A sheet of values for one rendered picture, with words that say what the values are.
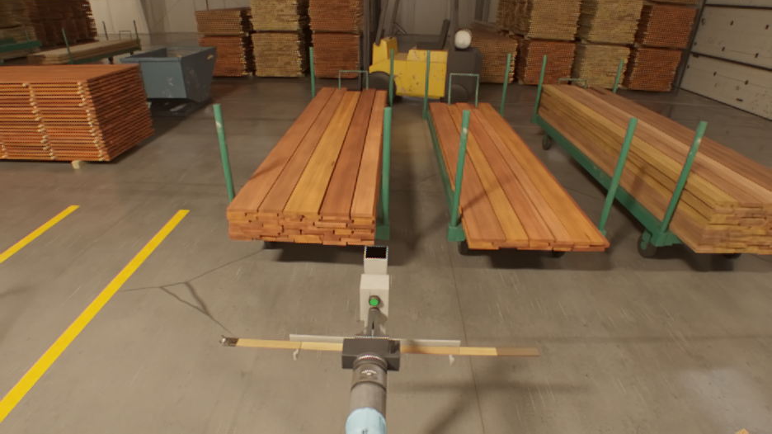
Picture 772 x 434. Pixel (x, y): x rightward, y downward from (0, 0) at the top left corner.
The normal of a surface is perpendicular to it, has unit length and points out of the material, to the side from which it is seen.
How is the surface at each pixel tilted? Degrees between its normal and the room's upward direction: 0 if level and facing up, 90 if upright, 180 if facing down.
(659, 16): 90
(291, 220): 90
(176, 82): 90
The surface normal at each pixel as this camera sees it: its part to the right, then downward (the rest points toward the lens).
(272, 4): -0.02, 0.46
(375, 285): 0.02, -0.89
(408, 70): -0.24, 0.44
